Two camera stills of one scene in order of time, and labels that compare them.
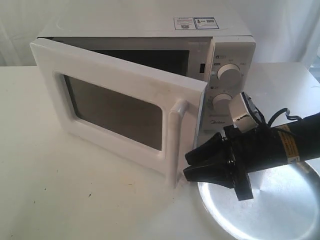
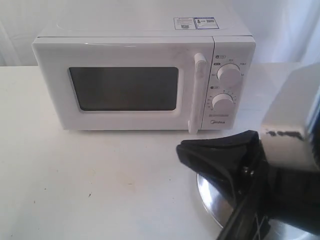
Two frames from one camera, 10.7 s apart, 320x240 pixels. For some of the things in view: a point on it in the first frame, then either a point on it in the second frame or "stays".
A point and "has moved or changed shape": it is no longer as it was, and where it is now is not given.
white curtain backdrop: (285, 31) stays
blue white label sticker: (195, 23) stays
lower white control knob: (220, 103) stays
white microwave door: (147, 117) has moved or changed shape
